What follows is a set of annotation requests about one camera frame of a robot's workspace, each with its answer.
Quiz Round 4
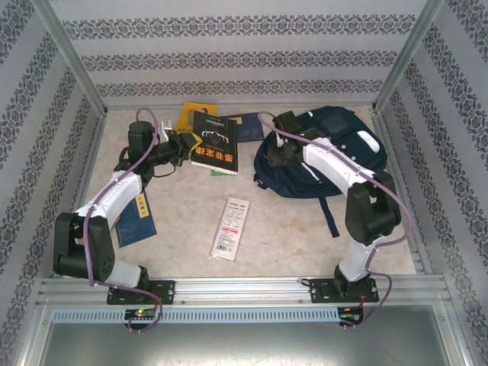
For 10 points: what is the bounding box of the yellow cartoon cover book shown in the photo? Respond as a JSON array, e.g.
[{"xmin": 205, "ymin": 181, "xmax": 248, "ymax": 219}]
[{"xmin": 177, "ymin": 101, "xmax": 218, "ymax": 133}]

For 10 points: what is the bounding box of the thin navy booklet yellow label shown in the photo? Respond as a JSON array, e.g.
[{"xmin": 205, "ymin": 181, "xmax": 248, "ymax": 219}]
[{"xmin": 223, "ymin": 112, "xmax": 266, "ymax": 144}]

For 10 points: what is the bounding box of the navy blue backpack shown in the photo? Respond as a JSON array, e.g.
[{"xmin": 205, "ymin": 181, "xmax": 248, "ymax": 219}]
[{"xmin": 253, "ymin": 105, "xmax": 390, "ymax": 239}]

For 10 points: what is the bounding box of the packaged ruler set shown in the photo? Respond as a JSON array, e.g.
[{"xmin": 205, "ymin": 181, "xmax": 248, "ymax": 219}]
[{"xmin": 209, "ymin": 196, "xmax": 251, "ymax": 263}]

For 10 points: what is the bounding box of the thick navy book yellow label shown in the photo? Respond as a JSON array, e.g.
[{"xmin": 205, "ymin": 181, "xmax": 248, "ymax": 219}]
[{"xmin": 114, "ymin": 190, "xmax": 158, "ymax": 249}]

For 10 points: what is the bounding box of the sheet metal shelf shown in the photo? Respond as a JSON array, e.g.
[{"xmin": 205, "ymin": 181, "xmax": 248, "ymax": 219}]
[{"xmin": 36, "ymin": 304, "xmax": 472, "ymax": 366}]

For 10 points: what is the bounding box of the aluminium frame post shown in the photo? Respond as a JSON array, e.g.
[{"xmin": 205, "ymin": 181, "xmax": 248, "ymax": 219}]
[
  {"xmin": 371, "ymin": 0, "xmax": 447, "ymax": 114},
  {"xmin": 28, "ymin": 0, "xmax": 110, "ymax": 117}
]

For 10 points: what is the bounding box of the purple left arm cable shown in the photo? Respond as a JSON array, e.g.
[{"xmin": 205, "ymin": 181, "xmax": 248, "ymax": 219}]
[{"xmin": 84, "ymin": 107, "xmax": 164, "ymax": 333}]

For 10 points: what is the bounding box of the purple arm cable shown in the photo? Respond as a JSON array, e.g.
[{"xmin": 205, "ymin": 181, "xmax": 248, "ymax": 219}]
[
  {"xmin": 84, "ymin": 107, "xmax": 164, "ymax": 333},
  {"xmin": 258, "ymin": 110, "xmax": 413, "ymax": 329}
]

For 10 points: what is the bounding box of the aluminium mounting rail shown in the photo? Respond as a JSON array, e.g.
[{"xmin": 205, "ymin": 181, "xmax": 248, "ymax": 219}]
[{"xmin": 36, "ymin": 276, "xmax": 453, "ymax": 308}]

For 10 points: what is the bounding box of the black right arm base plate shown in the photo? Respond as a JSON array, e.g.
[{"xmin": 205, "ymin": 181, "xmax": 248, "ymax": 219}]
[{"xmin": 308, "ymin": 277, "xmax": 380, "ymax": 305}]

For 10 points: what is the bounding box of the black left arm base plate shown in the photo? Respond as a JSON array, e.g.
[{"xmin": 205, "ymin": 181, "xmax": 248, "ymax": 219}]
[{"xmin": 106, "ymin": 280, "xmax": 176, "ymax": 306}]

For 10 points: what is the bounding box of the slotted grey cable duct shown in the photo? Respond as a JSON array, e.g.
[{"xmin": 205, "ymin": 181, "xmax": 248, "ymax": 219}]
[{"xmin": 51, "ymin": 307, "xmax": 340, "ymax": 324}]

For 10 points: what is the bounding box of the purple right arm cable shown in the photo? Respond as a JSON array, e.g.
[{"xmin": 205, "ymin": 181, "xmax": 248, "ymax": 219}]
[{"xmin": 258, "ymin": 110, "xmax": 413, "ymax": 329}]

